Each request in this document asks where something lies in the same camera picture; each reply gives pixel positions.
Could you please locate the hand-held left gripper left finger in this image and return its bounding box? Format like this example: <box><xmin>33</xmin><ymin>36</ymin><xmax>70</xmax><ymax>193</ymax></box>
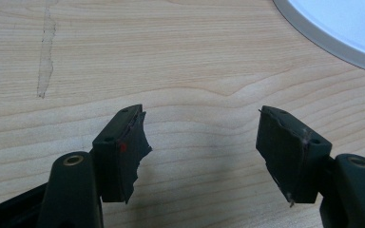
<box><xmin>36</xmin><ymin>104</ymin><xmax>153</xmax><ymax>228</ymax></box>

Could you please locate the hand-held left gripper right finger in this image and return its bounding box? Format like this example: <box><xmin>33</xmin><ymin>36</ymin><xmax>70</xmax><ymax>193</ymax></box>
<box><xmin>255</xmin><ymin>105</ymin><xmax>365</xmax><ymax>228</ymax></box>

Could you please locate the clear tape strip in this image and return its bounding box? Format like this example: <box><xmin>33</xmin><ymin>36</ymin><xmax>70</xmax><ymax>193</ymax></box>
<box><xmin>36</xmin><ymin>0</ymin><xmax>60</xmax><ymax>100</ymax></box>

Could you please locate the white round plate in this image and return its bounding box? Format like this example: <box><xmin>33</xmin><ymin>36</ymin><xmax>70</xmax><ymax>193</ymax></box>
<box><xmin>272</xmin><ymin>0</ymin><xmax>365</xmax><ymax>76</ymax></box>

